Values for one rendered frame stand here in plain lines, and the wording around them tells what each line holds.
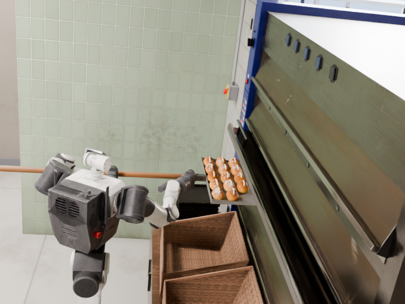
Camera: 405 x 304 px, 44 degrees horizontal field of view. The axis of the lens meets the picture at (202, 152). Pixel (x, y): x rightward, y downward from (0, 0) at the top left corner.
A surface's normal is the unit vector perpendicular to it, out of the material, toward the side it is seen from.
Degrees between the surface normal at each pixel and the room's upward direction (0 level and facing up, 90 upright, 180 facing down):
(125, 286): 0
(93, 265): 45
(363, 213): 70
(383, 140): 90
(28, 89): 90
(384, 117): 90
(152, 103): 90
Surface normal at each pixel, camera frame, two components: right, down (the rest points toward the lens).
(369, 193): -0.89, -0.37
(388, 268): -0.99, -0.07
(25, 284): 0.11, -0.92
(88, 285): 0.09, 0.38
